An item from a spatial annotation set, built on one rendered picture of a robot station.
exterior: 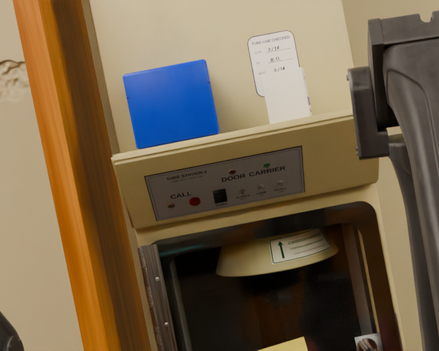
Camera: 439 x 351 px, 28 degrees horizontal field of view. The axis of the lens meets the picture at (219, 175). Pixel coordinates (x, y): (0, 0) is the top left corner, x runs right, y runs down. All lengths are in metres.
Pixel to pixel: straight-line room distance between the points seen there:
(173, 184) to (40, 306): 0.62
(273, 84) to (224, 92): 0.10
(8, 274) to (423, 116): 1.17
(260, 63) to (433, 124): 0.62
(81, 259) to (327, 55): 0.41
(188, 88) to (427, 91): 0.51
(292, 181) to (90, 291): 0.28
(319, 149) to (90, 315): 0.34
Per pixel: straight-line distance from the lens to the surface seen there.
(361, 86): 0.65
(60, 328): 1.62
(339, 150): 1.07
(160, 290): 1.14
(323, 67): 1.15
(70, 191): 1.06
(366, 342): 1.17
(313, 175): 1.09
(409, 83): 0.56
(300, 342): 1.16
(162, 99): 1.03
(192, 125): 1.03
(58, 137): 1.06
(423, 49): 0.57
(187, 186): 1.07
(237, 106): 1.14
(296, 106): 1.06
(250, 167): 1.06
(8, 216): 1.61
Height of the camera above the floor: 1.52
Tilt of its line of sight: 3 degrees down
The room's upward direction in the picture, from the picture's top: 11 degrees counter-clockwise
